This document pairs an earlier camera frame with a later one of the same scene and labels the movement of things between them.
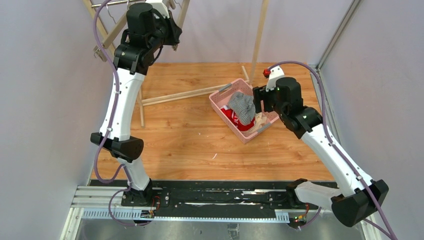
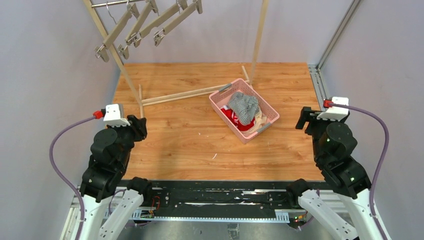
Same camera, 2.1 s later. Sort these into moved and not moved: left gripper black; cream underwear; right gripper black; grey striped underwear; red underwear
Moved: right gripper black; left gripper black
Not moved: cream underwear; red underwear; grey striped underwear
